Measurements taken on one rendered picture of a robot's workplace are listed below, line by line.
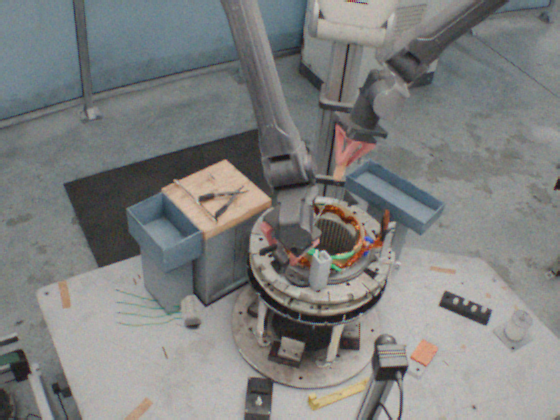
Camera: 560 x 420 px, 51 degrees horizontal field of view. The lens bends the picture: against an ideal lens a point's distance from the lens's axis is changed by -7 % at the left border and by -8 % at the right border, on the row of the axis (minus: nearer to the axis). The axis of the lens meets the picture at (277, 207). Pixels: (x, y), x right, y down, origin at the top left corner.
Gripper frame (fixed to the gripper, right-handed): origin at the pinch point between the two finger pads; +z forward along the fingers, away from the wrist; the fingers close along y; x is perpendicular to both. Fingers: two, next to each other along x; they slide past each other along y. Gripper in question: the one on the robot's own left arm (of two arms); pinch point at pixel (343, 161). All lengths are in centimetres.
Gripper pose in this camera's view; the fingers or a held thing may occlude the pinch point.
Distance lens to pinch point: 127.9
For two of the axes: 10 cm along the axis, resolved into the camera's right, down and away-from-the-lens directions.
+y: 8.3, 0.5, 5.5
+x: -4.2, -5.9, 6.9
